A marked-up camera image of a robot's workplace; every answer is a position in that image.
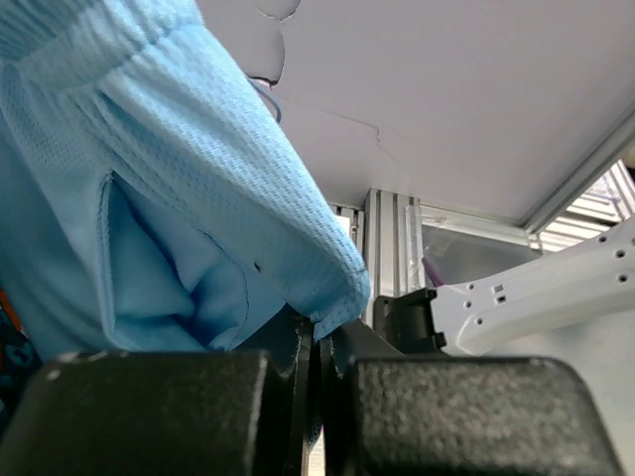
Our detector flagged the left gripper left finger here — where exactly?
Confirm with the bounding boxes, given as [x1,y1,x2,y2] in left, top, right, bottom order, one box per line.
[1,316,313,475]

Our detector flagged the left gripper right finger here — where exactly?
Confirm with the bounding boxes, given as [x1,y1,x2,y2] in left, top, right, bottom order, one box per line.
[319,321,623,475]

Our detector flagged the light blue shorts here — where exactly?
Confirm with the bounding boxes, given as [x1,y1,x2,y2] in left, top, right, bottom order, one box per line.
[1,1,370,365]

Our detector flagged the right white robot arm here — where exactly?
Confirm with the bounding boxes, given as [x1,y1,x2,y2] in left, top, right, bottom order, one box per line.
[374,219,634,357]

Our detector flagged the orange blue patterned shorts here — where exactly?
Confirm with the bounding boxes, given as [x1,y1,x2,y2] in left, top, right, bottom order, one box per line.
[0,290,42,415]

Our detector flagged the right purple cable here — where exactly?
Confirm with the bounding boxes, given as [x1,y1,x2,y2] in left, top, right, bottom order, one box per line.
[420,255,447,288]

